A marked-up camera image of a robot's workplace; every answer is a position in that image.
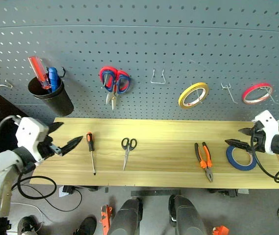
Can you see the dark grey rounded shape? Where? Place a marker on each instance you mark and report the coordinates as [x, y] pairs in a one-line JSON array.
[[188, 215], [124, 218]]

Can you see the orange and black pliers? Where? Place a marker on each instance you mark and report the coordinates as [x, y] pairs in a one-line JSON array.
[[206, 161]]

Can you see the black table foot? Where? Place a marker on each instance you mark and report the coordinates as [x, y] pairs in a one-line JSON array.
[[68, 189], [227, 192]]

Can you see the grey metal pegboard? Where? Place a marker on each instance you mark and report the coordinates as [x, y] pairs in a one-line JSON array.
[[139, 36]]

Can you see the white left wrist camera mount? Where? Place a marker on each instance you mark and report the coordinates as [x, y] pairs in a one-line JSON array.
[[29, 132]]

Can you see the red and blue scissors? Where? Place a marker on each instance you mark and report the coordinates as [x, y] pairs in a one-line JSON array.
[[108, 76], [122, 82]]

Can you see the orange plastic object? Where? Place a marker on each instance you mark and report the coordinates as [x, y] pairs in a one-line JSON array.
[[220, 230]]

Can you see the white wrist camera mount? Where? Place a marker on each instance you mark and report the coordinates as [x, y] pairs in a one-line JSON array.
[[269, 127], [29, 132]]

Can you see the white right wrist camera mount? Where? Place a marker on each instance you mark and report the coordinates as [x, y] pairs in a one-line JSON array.
[[269, 127]]

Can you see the silver double-prong pegboard hook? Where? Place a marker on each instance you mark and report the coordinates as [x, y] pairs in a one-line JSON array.
[[4, 85], [229, 92]]

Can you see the orange and black screwdriver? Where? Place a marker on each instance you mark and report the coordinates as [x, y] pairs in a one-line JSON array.
[[90, 142]]

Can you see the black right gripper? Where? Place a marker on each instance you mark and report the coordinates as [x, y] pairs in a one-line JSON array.
[[259, 140]]

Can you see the thin silver pegboard hook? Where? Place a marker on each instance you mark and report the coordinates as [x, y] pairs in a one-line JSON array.
[[273, 97], [198, 94]]

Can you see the dark shoe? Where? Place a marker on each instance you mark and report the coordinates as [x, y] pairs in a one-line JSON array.
[[27, 225], [85, 225]]

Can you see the black pegboard hook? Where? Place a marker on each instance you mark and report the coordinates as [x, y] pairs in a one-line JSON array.
[[62, 72]]

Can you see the white paper label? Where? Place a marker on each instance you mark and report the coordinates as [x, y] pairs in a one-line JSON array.
[[62, 192]]

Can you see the blue tape roll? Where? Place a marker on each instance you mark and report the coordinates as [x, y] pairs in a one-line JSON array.
[[230, 159]]

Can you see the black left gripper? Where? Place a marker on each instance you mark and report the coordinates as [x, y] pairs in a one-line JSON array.
[[46, 148]]

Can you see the red tape roll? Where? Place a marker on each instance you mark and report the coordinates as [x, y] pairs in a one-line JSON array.
[[248, 91]]

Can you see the orange plastic tool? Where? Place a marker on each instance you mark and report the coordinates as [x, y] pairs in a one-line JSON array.
[[106, 216]]

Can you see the black cup holder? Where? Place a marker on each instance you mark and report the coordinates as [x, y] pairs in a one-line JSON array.
[[57, 100]]

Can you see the yellow tape roll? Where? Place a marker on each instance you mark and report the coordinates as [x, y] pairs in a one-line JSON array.
[[187, 94]]

